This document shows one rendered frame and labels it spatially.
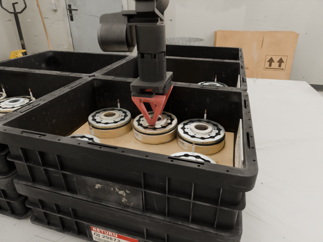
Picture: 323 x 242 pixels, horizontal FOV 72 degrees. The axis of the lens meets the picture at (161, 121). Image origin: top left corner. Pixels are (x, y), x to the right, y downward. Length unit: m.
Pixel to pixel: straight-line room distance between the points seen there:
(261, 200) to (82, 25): 3.78
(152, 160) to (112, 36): 0.26
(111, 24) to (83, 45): 3.64
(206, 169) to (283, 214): 0.34
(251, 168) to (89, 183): 0.23
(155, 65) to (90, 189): 0.25
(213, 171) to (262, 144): 0.53
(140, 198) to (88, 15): 3.75
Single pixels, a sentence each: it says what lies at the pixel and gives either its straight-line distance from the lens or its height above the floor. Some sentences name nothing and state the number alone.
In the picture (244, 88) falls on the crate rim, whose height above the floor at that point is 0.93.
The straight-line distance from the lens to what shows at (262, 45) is 3.41.
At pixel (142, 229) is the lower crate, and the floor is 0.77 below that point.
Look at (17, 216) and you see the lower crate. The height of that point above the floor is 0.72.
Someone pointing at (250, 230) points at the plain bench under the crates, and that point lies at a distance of 0.53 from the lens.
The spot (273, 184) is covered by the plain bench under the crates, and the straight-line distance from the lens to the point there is 0.64.
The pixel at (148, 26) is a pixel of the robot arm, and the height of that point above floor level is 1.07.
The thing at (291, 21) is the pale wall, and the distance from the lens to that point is 3.62.
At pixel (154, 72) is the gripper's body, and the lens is 0.44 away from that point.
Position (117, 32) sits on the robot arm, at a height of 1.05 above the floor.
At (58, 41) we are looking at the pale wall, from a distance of 4.39.
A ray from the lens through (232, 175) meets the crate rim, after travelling 0.27.
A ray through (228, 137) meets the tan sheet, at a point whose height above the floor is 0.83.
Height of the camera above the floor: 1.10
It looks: 28 degrees down
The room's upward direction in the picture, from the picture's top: straight up
